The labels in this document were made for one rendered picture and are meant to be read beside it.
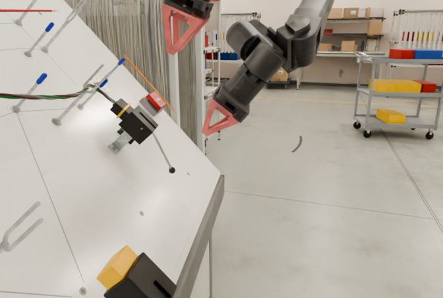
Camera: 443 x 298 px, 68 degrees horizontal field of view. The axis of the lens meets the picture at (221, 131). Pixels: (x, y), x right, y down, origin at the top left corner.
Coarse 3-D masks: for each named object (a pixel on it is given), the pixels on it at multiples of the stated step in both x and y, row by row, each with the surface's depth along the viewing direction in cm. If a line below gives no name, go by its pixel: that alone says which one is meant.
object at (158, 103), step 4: (152, 92) 89; (148, 96) 87; (152, 96) 87; (156, 96) 89; (148, 100) 88; (152, 100) 87; (156, 100) 88; (160, 100) 90; (152, 104) 88; (156, 104) 87; (160, 104) 88; (164, 104) 90; (156, 108) 87; (160, 108) 87
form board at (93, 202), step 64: (0, 0) 68; (0, 64) 56; (64, 64) 71; (0, 128) 48; (64, 128) 58; (0, 192) 42; (64, 192) 49; (128, 192) 61; (192, 192) 79; (0, 256) 37; (64, 256) 43
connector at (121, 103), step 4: (120, 100) 63; (124, 100) 65; (116, 104) 62; (120, 104) 62; (124, 104) 64; (112, 108) 62; (116, 108) 62; (120, 108) 62; (128, 108) 64; (132, 108) 65; (116, 112) 62; (124, 112) 62; (128, 112) 63; (120, 116) 63; (124, 116) 63
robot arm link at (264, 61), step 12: (264, 36) 60; (252, 48) 60; (264, 48) 56; (276, 48) 57; (252, 60) 57; (264, 60) 56; (276, 60) 56; (252, 72) 57; (264, 72) 57; (276, 72) 58
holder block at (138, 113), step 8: (136, 112) 63; (144, 112) 65; (128, 120) 62; (136, 120) 62; (144, 120) 63; (152, 120) 66; (128, 128) 63; (136, 128) 63; (144, 128) 62; (152, 128) 64; (136, 136) 63; (144, 136) 63
